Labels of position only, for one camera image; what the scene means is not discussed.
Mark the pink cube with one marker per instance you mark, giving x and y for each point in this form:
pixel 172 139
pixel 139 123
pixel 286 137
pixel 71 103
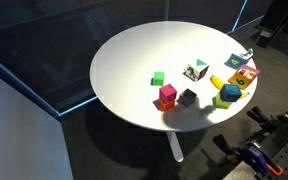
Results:
pixel 167 93

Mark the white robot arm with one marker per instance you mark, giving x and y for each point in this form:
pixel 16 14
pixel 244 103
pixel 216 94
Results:
pixel 274 21

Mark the grey dark cube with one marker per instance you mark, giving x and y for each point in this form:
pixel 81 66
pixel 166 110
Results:
pixel 187 98

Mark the white picture cube green triangle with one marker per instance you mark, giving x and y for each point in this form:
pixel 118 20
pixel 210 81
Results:
pixel 196 71

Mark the blue cube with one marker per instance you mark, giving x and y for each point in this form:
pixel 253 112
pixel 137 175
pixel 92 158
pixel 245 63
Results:
pixel 230 92

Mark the orange number six cube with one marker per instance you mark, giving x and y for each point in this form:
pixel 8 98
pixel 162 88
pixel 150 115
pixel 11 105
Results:
pixel 244 76

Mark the white table leg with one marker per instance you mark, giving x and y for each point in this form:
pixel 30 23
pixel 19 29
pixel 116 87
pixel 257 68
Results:
pixel 175 146

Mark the yellow banana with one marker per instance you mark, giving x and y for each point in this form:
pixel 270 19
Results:
pixel 218 83

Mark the lime green block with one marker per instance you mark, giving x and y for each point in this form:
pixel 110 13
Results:
pixel 219 103

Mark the blue number four card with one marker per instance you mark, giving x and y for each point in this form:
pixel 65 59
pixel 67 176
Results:
pixel 235 61

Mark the purple orange clamp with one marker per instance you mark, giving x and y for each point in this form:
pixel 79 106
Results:
pixel 250 154

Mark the black clamp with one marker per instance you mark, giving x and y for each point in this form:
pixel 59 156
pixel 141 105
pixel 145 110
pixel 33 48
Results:
pixel 267 124

